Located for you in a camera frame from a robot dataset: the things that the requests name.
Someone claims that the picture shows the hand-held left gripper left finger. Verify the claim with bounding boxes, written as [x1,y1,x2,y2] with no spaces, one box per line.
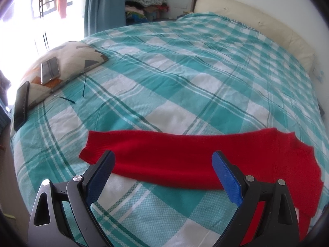
[27,150,116,247]

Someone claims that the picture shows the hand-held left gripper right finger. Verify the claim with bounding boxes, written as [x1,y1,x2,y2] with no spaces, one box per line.
[212,151,300,247]

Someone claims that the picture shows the red sweater with white rabbit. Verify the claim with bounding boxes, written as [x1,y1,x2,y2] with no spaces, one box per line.
[78,127,325,246]

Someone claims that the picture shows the pile of clothes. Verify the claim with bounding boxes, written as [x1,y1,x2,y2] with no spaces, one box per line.
[125,0,170,26]

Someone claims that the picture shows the black smartphone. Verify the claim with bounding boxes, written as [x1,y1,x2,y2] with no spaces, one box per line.
[13,81,30,131]

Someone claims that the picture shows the teal plaid blanket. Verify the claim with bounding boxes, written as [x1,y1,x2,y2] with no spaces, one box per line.
[10,12,326,247]

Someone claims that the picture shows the silver smartphone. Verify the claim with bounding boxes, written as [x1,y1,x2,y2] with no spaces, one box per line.
[41,56,61,85]

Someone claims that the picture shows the patterned pillow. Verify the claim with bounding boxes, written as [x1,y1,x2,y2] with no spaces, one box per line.
[19,41,109,108]

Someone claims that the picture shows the cream padded headboard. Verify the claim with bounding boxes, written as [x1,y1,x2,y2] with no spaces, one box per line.
[191,0,315,72]

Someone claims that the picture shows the blue curtain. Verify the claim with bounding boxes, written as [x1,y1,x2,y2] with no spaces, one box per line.
[83,0,158,38]

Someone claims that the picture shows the white wall socket panel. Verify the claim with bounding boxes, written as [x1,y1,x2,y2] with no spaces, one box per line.
[312,67,326,83]

